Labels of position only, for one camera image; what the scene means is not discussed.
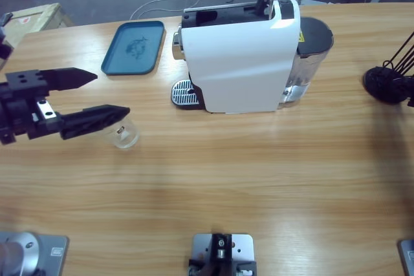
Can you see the clear drinking glass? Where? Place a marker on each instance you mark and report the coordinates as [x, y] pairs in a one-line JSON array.
[[124, 140]]

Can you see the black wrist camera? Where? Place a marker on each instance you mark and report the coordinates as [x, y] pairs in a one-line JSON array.
[[4, 53]]

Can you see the teal plastic tray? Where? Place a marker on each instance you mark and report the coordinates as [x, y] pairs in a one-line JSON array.
[[132, 49]]

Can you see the arm grey base plate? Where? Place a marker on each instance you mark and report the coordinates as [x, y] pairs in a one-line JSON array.
[[51, 250], [407, 256]]

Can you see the white capsule coffee machine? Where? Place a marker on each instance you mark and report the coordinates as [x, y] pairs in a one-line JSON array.
[[239, 62]]

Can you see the drip tray with metal grille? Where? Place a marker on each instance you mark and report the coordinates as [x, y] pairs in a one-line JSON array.
[[181, 95]]

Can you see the wooden crate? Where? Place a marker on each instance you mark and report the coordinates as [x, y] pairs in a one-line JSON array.
[[35, 20]]

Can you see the grey centre mount plate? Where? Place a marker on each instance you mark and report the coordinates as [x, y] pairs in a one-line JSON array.
[[244, 247]]

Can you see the clear water tank black lid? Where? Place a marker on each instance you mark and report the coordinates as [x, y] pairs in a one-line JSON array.
[[313, 37]]

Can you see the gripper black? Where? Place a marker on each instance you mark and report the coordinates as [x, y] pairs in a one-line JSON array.
[[22, 108]]

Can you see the small black clamp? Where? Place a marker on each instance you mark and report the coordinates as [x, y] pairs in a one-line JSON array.
[[6, 18]]

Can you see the dark extrusion post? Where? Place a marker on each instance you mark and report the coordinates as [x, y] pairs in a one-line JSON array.
[[221, 250]]

